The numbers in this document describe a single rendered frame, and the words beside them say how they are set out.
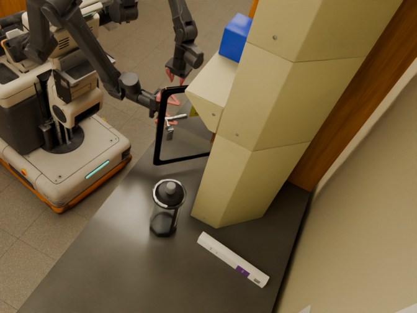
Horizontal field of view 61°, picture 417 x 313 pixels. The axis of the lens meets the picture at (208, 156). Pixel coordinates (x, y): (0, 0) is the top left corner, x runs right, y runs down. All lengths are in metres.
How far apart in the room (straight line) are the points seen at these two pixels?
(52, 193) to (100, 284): 1.07
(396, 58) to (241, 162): 0.53
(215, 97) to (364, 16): 0.39
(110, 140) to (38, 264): 0.84
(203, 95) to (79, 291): 0.72
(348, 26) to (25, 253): 2.07
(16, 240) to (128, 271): 1.26
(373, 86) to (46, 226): 1.96
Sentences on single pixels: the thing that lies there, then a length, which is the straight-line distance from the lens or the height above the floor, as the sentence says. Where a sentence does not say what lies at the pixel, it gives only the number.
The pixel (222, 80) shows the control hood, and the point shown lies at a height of 1.51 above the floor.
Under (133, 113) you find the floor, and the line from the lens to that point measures 2.96.
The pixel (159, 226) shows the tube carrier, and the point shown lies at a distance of 1.25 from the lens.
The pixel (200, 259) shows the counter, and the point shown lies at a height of 0.94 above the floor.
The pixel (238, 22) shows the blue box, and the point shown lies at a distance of 1.07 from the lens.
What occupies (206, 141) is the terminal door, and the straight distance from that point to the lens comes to 1.39.
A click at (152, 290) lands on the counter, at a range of 1.24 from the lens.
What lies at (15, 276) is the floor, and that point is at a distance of 2.34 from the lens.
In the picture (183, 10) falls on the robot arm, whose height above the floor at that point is 1.42.
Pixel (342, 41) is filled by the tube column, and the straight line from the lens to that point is 0.82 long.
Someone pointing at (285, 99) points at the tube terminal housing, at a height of 1.60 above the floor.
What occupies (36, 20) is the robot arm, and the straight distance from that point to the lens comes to 1.29.
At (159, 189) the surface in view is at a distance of 1.12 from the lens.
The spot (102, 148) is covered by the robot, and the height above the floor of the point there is 0.28.
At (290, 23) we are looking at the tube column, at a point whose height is 1.79.
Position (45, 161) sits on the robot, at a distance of 2.34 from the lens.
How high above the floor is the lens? 2.13
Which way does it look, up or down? 51 degrees down
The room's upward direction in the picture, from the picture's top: 18 degrees clockwise
